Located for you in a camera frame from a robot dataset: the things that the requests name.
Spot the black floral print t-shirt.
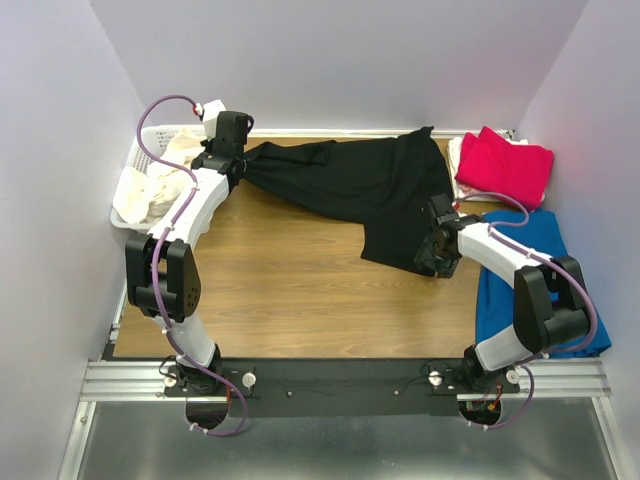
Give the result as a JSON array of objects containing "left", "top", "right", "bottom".
[{"left": 245, "top": 127, "right": 453, "bottom": 277}]

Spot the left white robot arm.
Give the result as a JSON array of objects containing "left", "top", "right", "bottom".
[{"left": 125, "top": 100, "right": 254, "bottom": 395}]

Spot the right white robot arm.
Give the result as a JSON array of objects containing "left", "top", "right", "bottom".
[{"left": 415, "top": 194, "right": 598, "bottom": 392}]

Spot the cream white t-shirt in basket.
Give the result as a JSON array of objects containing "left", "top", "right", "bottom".
[{"left": 112, "top": 128, "right": 204, "bottom": 228}]

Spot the folded pink t-shirt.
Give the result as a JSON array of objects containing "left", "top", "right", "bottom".
[{"left": 455, "top": 127, "right": 554, "bottom": 210}]

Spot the folded white t-shirt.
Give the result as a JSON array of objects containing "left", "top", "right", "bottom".
[{"left": 447, "top": 136, "right": 529, "bottom": 202}]

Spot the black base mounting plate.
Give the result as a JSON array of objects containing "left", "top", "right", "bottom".
[{"left": 159, "top": 357, "right": 520, "bottom": 419}]

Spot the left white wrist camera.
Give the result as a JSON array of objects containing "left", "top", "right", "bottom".
[{"left": 192, "top": 99, "right": 226, "bottom": 139}]

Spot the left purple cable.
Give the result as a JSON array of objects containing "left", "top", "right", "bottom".
[{"left": 136, "top": 92, "right": 249, "bottom": 438}]

